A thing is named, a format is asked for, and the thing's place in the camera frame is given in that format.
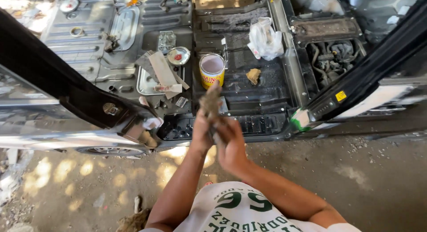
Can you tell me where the black car door pillar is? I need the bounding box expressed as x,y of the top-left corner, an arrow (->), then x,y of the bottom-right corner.
0,7 -> 157,131

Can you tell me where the shiny metal tray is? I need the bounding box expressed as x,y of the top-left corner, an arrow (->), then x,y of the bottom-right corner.
136,65 -> 185,96

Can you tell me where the yellow putty can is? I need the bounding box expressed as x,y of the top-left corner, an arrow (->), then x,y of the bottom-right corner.
199,53 -> 226,90

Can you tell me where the grey-brown sandpaper piece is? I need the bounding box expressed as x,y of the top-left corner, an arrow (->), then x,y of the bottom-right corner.
199,80 -> 223,126

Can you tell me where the car engine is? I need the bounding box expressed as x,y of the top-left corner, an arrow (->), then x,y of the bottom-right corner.
307,40 -> 367,90

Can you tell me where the person's right hand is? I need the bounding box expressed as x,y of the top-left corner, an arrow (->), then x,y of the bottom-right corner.
213,117 -> 250,174

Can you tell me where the tan crumpled paper wad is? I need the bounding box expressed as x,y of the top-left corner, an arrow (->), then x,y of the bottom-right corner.
246,68 -> 262,86

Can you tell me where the metal door striker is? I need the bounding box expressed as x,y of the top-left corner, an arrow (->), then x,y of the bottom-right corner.
102,102 -> 121,116

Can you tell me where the person's left hand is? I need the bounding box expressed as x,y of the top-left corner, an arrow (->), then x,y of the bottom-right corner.
189,107 -> 216,156

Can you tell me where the metal seat bracket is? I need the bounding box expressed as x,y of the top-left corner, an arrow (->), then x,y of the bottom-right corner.
157,31 -> 177,52

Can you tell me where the metal can lid red blot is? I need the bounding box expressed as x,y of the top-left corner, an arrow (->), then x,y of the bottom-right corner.
167,46 -> 191,66

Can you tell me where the small sandpaper piece pink stain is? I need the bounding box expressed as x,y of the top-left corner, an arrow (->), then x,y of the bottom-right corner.
154,84 -> 183,93

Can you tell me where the car wheel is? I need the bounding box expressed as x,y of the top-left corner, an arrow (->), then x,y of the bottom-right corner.
76,146 -> 146,157

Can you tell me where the white plastic bag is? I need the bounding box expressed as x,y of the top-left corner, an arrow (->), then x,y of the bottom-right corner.
247,17 -> 285,61

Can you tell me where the black open car door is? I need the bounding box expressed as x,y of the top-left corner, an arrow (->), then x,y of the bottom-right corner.
290,0 -> 427,132

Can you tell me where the white shirt with green print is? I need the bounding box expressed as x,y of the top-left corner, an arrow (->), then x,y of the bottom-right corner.
139,181 -> 363,232

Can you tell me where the white rag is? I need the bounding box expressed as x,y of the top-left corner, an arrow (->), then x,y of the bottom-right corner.
142,117 -> 165,130

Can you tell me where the stripped grey car body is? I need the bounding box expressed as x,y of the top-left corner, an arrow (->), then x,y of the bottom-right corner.
0,0 -> 427,157

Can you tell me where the orange handled screwdriver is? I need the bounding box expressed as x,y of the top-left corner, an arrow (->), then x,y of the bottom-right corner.
114,0 -> 154,7

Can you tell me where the round white lid red mark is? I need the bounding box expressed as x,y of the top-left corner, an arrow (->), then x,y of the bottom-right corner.
59,0 -> 80,13

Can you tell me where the brown rag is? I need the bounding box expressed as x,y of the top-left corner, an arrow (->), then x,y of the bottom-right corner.
115,208 -> 151,232

